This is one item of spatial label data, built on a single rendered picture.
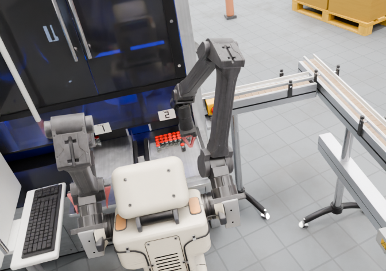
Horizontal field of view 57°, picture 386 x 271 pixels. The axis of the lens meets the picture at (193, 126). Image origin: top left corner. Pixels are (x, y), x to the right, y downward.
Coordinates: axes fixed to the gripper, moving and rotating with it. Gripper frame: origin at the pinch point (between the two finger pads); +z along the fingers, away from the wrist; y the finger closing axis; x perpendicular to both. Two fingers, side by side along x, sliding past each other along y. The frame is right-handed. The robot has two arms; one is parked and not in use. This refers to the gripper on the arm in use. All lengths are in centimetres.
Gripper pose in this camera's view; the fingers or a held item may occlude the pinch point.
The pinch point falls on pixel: (190, 145)
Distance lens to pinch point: 152.1
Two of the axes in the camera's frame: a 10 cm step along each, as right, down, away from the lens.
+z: 1.6, 8.7, 4.7
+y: -1.5, -4.5, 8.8
